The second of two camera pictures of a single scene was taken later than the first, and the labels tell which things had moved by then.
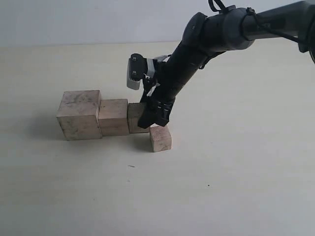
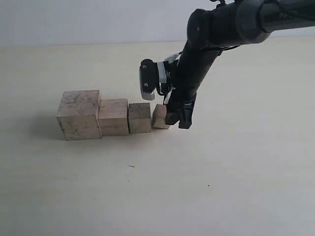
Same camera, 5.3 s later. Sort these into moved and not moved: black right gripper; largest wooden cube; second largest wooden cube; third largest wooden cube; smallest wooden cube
Moved: black right gripper; smallest wooden cube
Not moved: largest wooden cube; second largest wooden cube; third largest wooden cube
